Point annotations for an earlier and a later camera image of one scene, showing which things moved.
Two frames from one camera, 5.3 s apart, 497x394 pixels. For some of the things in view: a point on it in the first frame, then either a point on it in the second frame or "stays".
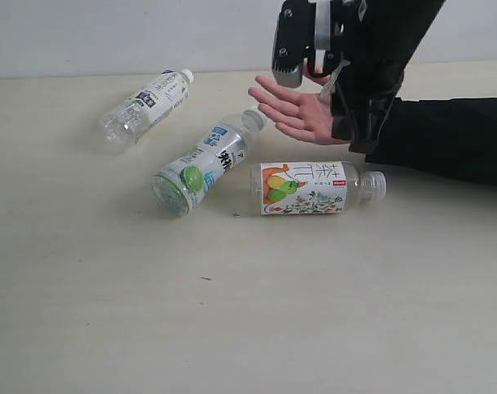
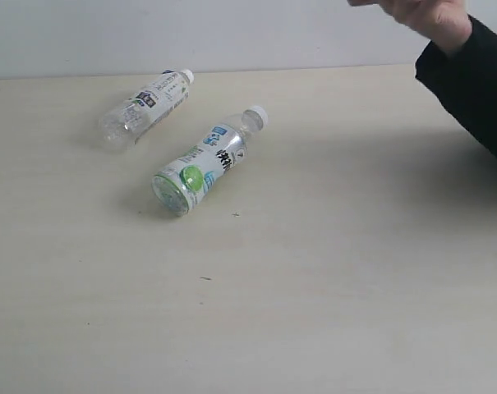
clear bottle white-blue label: x=120 y=128 stays
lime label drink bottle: x=179 y=187 stays
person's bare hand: x=306 y=116 → x=446 y=21
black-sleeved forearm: x=466 y=139 → x=473 y=84
